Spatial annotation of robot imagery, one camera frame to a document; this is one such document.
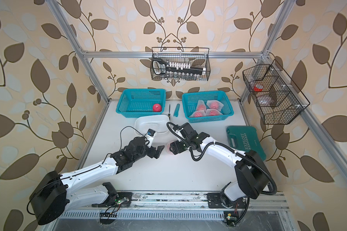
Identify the white plastic tray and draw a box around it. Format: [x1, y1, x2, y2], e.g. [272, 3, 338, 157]
[135, 115, 169, 134]

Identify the back black wire basket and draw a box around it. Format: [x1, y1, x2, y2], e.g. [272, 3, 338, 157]
[150, 46, 211, 81]

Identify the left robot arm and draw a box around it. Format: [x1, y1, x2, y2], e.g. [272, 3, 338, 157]
[28, 137, 165, 225]

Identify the side black wire basket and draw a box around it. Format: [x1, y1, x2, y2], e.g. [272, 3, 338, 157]
[243, 59, 310, 125]

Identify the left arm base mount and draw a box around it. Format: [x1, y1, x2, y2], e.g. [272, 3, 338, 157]
[92, 182, 133, 208]

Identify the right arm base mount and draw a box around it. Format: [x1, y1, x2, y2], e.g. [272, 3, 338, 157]
[206, 182, 247, 209]

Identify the left teal plastic basket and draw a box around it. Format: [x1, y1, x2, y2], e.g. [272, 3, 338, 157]
[116, 89, 166, 118]

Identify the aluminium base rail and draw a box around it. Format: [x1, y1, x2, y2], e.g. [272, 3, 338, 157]
[61, 191, 290, 221]

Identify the right teal plastic basket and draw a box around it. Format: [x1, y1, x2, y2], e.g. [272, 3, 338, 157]
[182, 90, 234, 123]

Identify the black white tool set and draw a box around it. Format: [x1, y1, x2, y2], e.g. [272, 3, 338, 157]
[151, 58, 207, 75]

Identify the teal knife sheath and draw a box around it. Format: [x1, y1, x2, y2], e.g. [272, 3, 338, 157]
[173, 104, 180, 117]

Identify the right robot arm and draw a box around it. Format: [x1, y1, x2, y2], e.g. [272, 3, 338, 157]
[166, 122, 277, 208]

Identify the green tool case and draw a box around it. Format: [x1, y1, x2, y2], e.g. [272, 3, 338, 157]
[226, 126, 266, 161]

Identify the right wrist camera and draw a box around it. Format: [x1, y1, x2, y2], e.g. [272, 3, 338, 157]
[178, 123, 198, 140]

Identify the teal plastic basket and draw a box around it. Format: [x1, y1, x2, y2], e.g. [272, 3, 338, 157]
[116, 89, 166, 118]
[182, 90, 234, 123]

